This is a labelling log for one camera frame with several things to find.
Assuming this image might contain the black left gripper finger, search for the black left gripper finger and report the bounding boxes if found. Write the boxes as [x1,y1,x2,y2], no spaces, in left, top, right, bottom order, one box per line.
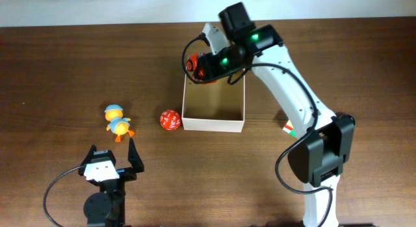
[127,138,144,173]
[78,144,97,176]

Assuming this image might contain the red toy car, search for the red toy car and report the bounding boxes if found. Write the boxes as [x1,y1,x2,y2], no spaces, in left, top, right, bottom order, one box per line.
[186,53,216,85]

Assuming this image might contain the multicoloured puzzle cube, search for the multicoloured puzzle cube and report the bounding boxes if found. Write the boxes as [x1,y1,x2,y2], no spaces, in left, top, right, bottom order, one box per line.
[283,120,296,137]

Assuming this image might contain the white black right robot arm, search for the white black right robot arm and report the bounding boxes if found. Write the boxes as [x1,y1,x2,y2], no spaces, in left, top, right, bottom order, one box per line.
[183,3,356,226]

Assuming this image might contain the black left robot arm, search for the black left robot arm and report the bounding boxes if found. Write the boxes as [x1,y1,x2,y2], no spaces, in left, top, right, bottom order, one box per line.
[78,139,144,227]

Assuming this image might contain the yellow duck toy blue hat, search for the yellow duck toy blue hat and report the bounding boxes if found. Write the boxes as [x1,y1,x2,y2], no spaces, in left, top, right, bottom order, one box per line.
[104,104,135,142]

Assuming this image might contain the red ball white letters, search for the red ball white letters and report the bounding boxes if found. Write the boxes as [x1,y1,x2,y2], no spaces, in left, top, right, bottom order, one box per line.
[160,109,181,131]

